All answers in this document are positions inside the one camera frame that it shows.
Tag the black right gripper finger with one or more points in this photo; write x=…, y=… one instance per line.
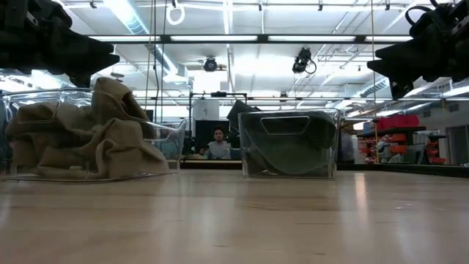
x=399, y=64
x=399, y=89

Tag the beige cap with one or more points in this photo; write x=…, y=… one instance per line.
x=47, y=139
x=121, y=146

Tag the dark green cap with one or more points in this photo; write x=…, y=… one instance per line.
x=322, y=124
x=289, y=157

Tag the shelf with red bins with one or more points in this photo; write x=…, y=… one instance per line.
x=397, y=121

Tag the clear plastic bin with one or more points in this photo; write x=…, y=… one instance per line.
x=172, y=139
x=245, y=146

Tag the white box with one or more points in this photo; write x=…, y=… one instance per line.
x=206, y=110

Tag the person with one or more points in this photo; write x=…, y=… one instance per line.
x=218, y=148

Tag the dark tilted panel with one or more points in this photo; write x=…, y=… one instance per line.
x=240, y=111

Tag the black aluminium table frame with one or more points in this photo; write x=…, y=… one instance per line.
x=403, y=168

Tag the round black ceiling camera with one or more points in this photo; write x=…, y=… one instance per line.
x=210, y=65

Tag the black overhead frame beam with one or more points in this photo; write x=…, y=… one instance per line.
x=234, y=38

